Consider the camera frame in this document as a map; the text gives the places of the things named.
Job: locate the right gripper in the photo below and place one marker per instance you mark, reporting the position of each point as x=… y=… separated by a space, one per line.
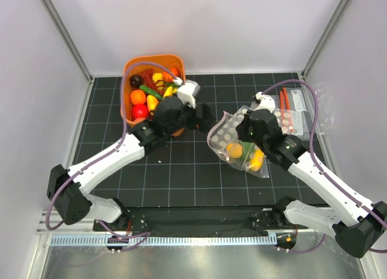
x=241 y=128

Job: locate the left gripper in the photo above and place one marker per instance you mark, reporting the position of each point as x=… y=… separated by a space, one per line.
x=200 y=123

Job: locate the green toy bell pepper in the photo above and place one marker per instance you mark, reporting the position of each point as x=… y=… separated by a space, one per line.
x=247 y=150

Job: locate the yellow toy mango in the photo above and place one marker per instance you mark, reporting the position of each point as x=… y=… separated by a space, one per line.
x=152 y=103
x=256 y=160

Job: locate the pink polka dot zip bag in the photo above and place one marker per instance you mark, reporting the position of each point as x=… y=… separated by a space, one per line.
x=223 y=140

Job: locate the yellow toy lemon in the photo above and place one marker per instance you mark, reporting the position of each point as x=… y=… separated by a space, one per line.
x=234 y=150

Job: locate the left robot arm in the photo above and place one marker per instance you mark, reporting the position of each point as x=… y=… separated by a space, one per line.
x=69 y=190

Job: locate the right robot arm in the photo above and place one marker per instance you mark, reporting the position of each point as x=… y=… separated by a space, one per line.
x=354 y=221

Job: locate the white polka dot zip bag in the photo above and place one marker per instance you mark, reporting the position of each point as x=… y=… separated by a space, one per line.
x=290 y=121

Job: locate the clear bag orange zipper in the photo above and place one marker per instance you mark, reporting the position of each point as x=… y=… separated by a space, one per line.
x=293 y=99

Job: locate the yellow toy banana bunch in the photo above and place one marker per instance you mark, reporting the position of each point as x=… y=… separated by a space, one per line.
x=170 y=91

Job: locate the orange toy pumpkin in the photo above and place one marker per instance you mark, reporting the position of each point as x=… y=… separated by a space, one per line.
x=168 y=76

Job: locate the yellow toy corn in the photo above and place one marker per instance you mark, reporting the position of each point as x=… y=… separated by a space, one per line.
x=157 y=77

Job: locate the green toy cucumber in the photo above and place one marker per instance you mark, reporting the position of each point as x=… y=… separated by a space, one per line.
x=150 y=91

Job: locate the red toy apple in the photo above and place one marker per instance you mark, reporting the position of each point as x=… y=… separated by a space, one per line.
x=139 y=111

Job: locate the peach toy fruit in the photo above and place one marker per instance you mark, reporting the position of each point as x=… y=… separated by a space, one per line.
x=138 y=120

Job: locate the toy orange fruit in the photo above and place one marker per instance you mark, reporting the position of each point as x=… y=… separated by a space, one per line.
x=137 y=97

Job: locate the red toy chili peppers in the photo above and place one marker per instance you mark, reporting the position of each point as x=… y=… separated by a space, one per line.
x=147 y=80

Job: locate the dark purple toy plum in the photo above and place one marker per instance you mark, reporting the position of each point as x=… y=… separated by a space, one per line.
x=136 y=81

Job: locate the orange plastic basket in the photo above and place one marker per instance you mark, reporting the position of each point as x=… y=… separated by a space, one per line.
x=136 y=65

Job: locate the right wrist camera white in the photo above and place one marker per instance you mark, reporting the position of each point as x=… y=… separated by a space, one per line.
x=264 y=102

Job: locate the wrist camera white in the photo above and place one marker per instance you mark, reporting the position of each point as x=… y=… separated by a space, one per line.
x=187 y=93
x=264 y=102

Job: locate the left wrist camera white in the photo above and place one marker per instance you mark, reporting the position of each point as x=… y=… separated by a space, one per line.
x=187 y=93

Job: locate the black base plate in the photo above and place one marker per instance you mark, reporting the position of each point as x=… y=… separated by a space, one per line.
x=200 y=221

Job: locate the grey slotted cable duct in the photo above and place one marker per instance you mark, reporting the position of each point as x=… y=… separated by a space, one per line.
x=104 y=239

